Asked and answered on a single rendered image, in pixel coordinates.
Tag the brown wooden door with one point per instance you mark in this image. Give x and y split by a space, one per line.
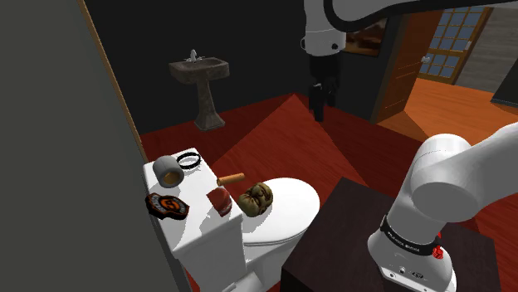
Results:
404 68

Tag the olive brown lumpy figure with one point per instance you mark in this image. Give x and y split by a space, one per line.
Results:
255 200

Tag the grey toilet paper roll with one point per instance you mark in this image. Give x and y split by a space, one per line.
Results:
166 173

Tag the dark robot stand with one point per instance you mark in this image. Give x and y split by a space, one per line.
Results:
336 242

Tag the white toilet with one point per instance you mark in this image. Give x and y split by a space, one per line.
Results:
283 214

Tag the dark framed wall picture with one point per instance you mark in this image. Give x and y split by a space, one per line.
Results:
366 40

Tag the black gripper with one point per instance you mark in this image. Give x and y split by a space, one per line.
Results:
324 66

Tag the black and orange badge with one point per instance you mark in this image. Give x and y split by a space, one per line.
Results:
167 206

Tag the brown stone pedestal sink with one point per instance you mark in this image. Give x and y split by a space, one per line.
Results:
200 72

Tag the wooden framed paned window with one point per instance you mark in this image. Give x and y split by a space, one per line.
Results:
453 44

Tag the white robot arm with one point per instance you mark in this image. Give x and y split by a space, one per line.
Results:
435 190

